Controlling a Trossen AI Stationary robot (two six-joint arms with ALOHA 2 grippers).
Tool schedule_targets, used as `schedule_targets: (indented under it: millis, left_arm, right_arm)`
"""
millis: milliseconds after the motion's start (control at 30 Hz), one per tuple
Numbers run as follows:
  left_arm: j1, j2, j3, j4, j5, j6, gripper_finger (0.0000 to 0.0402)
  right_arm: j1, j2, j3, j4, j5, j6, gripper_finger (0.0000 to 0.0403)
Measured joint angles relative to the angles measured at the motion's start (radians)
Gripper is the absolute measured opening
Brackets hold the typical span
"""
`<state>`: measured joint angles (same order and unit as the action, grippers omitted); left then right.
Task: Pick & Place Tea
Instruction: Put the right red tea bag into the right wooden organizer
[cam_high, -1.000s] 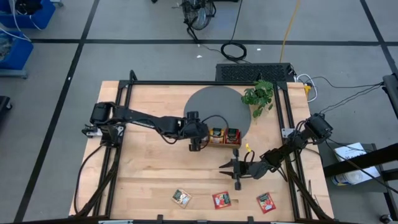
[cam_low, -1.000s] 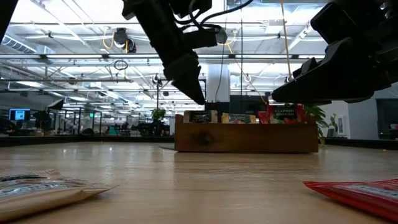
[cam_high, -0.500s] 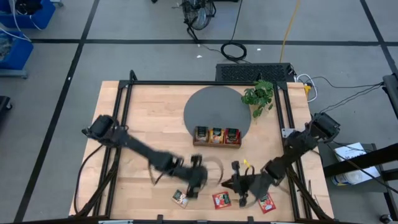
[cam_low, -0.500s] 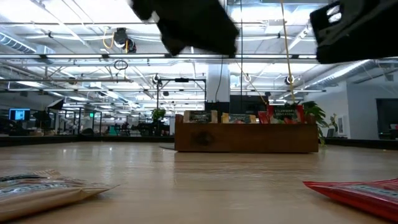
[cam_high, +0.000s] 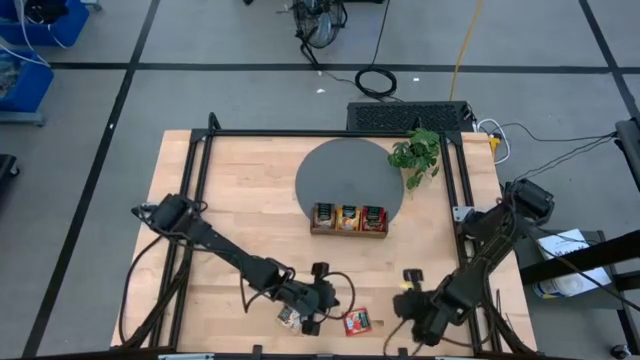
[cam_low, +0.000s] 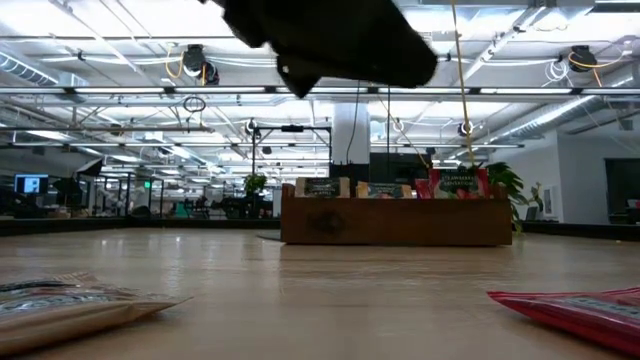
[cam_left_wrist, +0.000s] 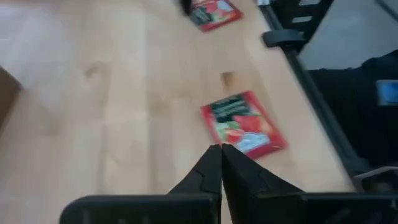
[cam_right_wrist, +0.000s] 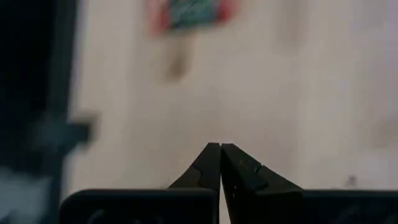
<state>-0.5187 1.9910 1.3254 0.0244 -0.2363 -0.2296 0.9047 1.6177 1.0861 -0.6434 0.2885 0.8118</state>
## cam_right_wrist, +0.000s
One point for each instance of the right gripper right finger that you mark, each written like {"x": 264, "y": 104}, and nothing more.
{"x": 311, "y": 208}

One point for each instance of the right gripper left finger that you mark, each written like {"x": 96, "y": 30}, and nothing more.
{"x": 140, "y": 208}

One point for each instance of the red strawberry tea bag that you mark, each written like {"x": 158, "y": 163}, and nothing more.
{"x": 192, "y": 14}

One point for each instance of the black aluminium table frame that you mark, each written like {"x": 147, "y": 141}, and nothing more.
{"x": 59, "y": 93}

